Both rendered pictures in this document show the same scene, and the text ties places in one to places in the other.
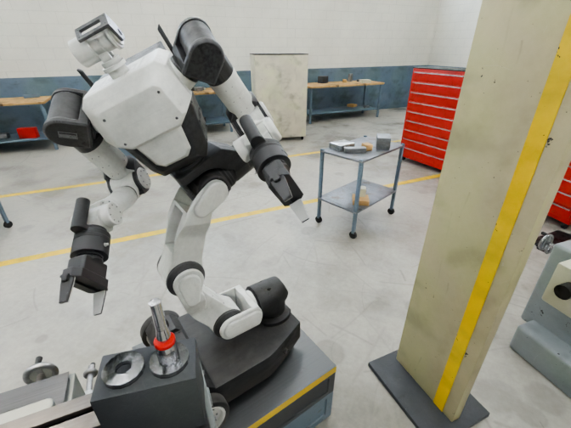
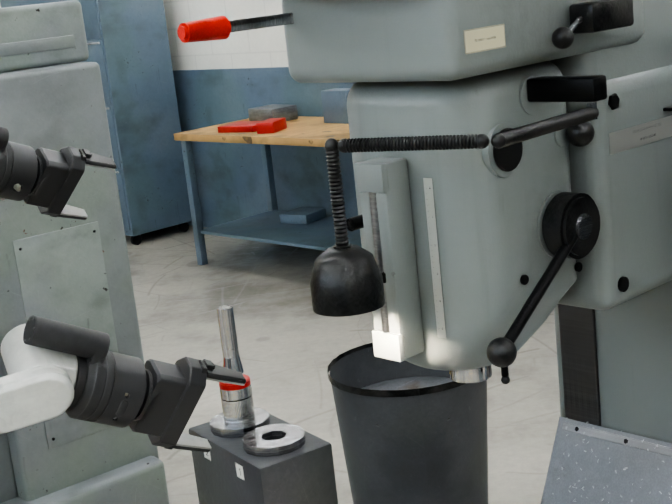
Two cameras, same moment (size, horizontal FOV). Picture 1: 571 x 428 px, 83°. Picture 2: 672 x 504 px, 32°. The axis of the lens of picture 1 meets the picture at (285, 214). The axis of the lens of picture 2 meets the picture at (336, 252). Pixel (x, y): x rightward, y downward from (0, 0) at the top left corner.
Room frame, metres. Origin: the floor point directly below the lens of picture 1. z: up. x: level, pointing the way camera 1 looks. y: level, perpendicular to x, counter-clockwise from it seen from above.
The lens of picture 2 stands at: (0.85, 1.90, 1.73)
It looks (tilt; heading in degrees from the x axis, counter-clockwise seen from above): 13 degrees down; 252
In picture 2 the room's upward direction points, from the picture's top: 6 degrees counter-clockwise
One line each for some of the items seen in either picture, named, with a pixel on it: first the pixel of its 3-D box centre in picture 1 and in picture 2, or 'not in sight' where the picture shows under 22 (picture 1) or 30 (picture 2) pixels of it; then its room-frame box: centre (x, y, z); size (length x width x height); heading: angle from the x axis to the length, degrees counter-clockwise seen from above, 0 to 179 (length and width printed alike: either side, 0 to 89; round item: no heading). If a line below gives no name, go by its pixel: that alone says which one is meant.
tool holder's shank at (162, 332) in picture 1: (160, 321); (229, 343); (0.51, 0.27, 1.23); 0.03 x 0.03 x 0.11
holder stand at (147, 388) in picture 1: (155, 389); (264, 489); (0.50, 0.32, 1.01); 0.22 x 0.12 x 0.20; 105
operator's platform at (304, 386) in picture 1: (234, 381); not in sight; (1.07, 0.27, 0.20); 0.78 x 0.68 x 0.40; 125
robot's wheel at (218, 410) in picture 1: (203, 419); not in sight; (0.71, 0.31, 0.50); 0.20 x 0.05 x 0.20; 125
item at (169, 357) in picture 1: (166, 350); (237, 401); (0.51, 0.27, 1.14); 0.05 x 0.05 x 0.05
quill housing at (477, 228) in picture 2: not in sight; (460, 213); (0.33, 0.74, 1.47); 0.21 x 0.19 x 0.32; 114
